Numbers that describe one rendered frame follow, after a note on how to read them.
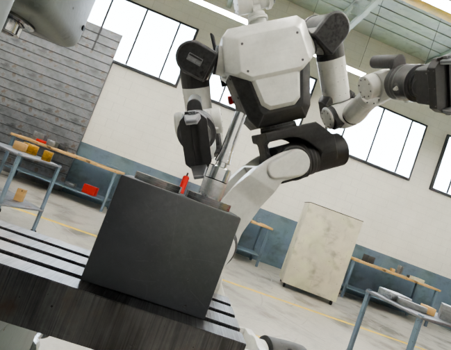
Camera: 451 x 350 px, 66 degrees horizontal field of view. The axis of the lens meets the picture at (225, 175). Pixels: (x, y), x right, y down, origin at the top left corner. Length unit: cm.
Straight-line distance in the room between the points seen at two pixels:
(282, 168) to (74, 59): 809
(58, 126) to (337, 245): 638
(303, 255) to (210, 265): 595
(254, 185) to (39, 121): 798
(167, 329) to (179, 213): 18
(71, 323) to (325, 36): 100
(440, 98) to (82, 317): 82
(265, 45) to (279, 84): 12
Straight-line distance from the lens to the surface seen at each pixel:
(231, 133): 66
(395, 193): 973
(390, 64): 100
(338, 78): 123
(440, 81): 90
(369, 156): 932
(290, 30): 109
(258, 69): 104
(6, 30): 78
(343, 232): 667
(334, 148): 116
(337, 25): 120
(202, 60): 108
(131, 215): 61
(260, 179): 103
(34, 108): 890
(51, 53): 909
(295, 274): 658
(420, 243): 1022
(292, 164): 106
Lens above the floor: 113
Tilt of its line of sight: 4 degrees up
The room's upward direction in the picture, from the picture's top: 20 degrees clockwise
